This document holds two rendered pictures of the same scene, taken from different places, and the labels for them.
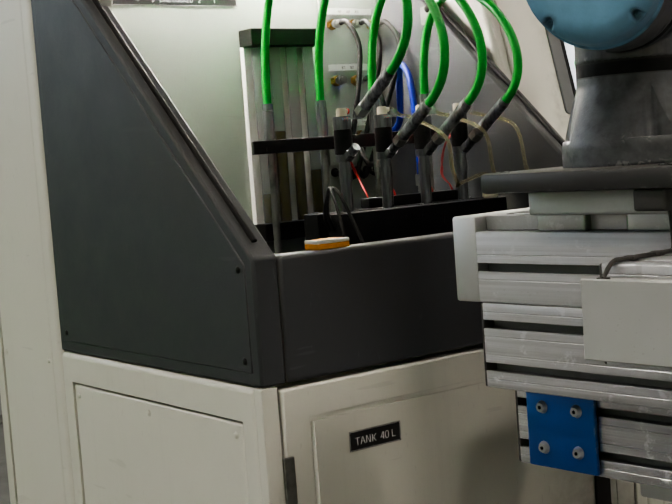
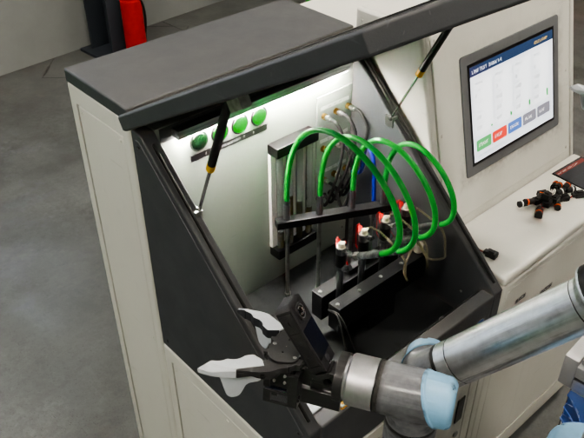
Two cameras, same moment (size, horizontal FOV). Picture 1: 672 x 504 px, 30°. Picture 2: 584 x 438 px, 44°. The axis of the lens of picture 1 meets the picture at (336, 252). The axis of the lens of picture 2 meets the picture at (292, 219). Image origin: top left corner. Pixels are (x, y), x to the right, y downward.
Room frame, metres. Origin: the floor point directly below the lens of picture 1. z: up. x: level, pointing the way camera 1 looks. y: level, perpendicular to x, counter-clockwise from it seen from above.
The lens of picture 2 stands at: (0.55, 0.22, 2.24)
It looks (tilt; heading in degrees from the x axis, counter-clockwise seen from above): 37 degrees down; 355
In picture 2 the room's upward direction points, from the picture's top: straight up
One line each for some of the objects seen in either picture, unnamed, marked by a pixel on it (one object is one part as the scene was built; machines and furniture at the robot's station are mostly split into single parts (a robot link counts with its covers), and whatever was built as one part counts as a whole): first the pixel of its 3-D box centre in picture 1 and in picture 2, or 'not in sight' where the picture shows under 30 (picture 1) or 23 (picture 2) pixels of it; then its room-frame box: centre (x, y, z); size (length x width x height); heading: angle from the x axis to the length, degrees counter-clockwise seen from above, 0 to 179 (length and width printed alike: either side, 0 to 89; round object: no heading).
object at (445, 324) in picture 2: (457, 289); (406, 373); (1.73, -0.16, 0.87); 0.62 x 0.04 x 0.16; 127
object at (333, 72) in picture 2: not in sight; (268, 96); (2.14, 0.13, 1.43); 0.54 x 0.03 x 0.02; 127
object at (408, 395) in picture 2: not in sight; (414, 395); (1.21, -0.01, 1.43); 0.11 x 0.08 x 0.09; 66
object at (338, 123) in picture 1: (350, 185); (342, 281); (1.92, -0.03, 1.02); 0.05 x 0.03 x 0.21; 37
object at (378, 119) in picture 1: (391, 181); (365, 267); (1.96, -0.09, 1.02); 0.05 x 0.03 x 0.21; 37
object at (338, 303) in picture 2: (411, 251); (369, 291); (2.00, -0.12, 0.91); 0.34 x 0.10 x 0.15; 127
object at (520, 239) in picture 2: not in sight; (542, 212); (2.22, -0.67, 0.97); 0.70 x 0.22 x 0.03; 127
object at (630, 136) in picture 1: (638, 111); not in sight; (1.22, -0.30, 1.09); 0.15 x 0.15 x 0.10
